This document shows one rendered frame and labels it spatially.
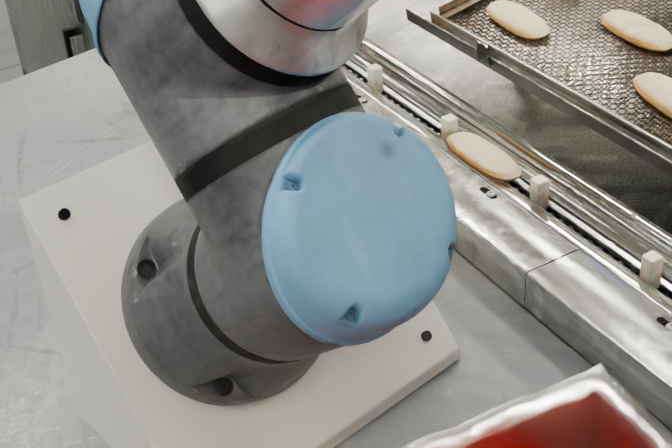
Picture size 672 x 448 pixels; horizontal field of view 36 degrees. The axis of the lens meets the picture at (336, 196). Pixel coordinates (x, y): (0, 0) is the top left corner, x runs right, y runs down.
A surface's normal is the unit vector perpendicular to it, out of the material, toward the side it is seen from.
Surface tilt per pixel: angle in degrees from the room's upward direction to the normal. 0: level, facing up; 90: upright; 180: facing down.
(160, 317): 71
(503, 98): 0
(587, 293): 0
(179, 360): 89
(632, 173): 0
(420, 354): 48
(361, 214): 55
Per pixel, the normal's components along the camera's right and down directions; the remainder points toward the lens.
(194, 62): -0.42, 0.66
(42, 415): -0.06, -0.83
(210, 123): -0.35, 0.18
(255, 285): -0.75, 0.40
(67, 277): 0.45, -0.27
